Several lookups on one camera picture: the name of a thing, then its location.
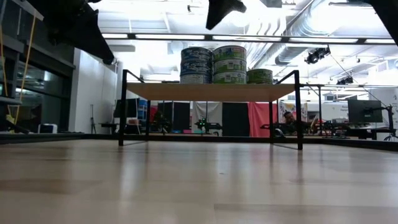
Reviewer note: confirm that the dark metal rack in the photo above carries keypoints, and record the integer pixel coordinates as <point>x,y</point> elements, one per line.
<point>9,100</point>

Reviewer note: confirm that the black computer monitor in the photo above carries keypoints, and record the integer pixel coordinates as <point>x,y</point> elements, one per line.
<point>130,108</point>
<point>365,112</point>

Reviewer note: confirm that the black background table frame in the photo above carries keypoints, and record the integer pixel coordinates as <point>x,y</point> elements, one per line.
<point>320,109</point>

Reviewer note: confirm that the black ceiling light rail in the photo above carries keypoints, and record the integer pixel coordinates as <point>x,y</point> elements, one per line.
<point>360,40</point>

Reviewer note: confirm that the person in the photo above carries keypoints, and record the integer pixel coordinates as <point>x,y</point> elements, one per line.
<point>289,117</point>

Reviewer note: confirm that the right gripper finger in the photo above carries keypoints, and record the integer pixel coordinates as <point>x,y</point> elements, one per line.
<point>219,12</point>

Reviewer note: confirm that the small white appliance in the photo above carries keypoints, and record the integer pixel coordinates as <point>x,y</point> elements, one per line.
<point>47,128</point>

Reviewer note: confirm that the wooden shelf with black legs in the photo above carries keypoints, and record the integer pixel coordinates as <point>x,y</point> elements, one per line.
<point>208,92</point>

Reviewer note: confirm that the red curtain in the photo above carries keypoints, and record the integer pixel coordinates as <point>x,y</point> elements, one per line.
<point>258,119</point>

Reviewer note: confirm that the thin black tripod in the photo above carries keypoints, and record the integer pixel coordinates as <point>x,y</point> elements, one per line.
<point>92,118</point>

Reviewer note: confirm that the black table edge rail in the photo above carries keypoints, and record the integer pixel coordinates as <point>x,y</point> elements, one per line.
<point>18,138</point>

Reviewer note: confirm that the black ceiling spotlight cluster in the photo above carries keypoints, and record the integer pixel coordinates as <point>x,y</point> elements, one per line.
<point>315,56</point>

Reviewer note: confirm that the green white tuna can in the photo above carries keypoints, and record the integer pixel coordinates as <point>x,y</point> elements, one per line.
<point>230,78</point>
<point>230,66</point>
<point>230,53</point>

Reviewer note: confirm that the white hanging sheet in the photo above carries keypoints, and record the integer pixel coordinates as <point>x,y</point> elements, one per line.
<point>214,110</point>

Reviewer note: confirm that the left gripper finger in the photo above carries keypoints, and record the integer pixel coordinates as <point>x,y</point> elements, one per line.
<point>93,43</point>

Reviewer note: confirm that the black partition panel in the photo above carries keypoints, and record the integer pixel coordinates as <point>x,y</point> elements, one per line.
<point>234,119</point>
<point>180,113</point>

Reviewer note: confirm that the black background robot arm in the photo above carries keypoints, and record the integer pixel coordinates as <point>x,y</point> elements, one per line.
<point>280,129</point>

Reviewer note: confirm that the colourful poster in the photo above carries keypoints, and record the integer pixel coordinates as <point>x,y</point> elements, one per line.
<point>290,107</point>

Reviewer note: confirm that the background robot with green light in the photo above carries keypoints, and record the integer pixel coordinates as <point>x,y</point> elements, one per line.
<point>206,126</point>

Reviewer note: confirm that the black background desk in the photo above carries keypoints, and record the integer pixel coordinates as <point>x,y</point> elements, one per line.
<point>363,132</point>

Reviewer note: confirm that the dark green tuna can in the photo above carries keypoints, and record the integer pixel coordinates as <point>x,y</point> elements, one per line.
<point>259,76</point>

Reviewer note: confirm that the blue storage bin stack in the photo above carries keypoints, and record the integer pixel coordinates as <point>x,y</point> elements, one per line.
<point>142,109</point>

